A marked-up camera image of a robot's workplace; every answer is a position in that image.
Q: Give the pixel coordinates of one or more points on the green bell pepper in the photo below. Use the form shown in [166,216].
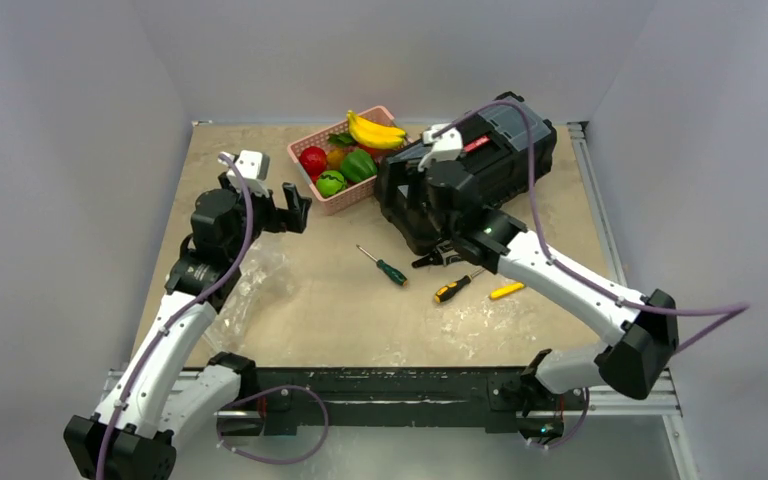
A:
[358,166]

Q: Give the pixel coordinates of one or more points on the black plastic toolbox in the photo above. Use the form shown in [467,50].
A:
[495,152]

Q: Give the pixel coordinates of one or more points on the yellow banana bunch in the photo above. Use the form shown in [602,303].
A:
[374,135]

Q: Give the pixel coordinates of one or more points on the yellow utility knife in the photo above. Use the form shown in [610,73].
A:
[506,290]

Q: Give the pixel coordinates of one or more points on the green handled screwdriver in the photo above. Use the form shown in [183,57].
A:
[393,274]

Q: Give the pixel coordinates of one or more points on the green striped melon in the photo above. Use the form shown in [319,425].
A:
[330,183]

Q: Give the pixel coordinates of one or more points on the black pliers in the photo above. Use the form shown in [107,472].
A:
[442,254]

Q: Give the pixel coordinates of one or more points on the yellow lemon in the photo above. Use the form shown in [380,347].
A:
[335,158]

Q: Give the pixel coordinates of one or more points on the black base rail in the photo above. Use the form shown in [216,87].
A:
[494,399]

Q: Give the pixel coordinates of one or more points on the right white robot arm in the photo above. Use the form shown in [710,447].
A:
[459,202]

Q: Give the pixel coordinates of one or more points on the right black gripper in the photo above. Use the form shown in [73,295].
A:
[454,248]

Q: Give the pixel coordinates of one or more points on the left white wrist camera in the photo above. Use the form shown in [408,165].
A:
[252,165]

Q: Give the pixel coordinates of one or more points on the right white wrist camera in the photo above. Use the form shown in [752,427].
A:
[444,142]

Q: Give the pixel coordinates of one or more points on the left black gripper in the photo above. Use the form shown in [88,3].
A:
[280,218]

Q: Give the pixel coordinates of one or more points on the clear zip top bag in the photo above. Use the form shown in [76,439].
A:
[265,278]

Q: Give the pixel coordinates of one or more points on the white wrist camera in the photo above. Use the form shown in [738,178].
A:
[444,142]
[252,165]

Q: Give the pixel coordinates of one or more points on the pink plastic basket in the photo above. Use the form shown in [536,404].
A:
[355,192]

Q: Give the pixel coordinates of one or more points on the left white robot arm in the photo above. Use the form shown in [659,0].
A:
[135,432]

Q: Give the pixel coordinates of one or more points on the black yellow screwdriver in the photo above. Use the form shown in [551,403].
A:
[451,289]

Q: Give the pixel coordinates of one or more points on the green leafy vegetable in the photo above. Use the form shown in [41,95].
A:
[341,140]

